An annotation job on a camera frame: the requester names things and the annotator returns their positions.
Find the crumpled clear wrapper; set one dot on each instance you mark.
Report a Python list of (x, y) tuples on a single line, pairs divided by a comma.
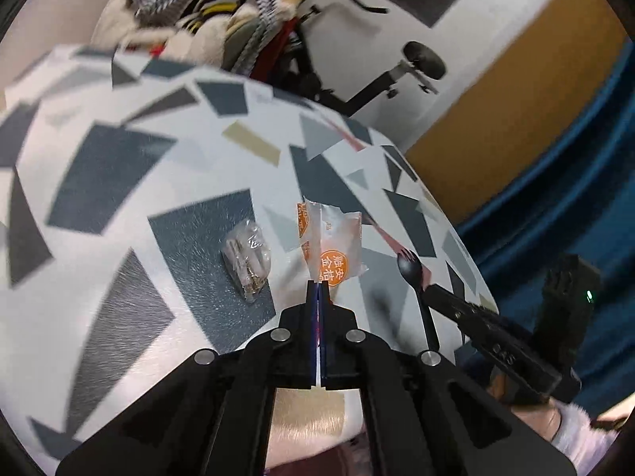
[(247, 258)]

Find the right hand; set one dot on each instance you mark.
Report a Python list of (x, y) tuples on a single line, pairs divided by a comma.
[(542, 417)]

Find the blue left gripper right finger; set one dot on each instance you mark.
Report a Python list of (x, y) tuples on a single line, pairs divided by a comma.
[(323, 300)]

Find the chair piled with clothes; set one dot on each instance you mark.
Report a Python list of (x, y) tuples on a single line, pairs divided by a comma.
[(214, 36)]

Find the orange white snack wrapper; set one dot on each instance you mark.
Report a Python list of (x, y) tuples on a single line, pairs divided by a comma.
[(331, 242)]

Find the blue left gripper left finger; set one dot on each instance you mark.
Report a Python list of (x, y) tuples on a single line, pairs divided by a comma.
[(313, 309)]

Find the black plastic spoon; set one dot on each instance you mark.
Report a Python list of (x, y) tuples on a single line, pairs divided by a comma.
[(411, 269)]

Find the wooden door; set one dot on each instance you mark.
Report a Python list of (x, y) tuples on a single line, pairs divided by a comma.
[(518, 108)]

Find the fluffy white right sleeve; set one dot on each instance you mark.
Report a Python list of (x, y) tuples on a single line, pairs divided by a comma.
[(593, 451)]

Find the blue curtain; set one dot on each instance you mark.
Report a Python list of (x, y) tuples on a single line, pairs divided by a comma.
[(576, 198)]

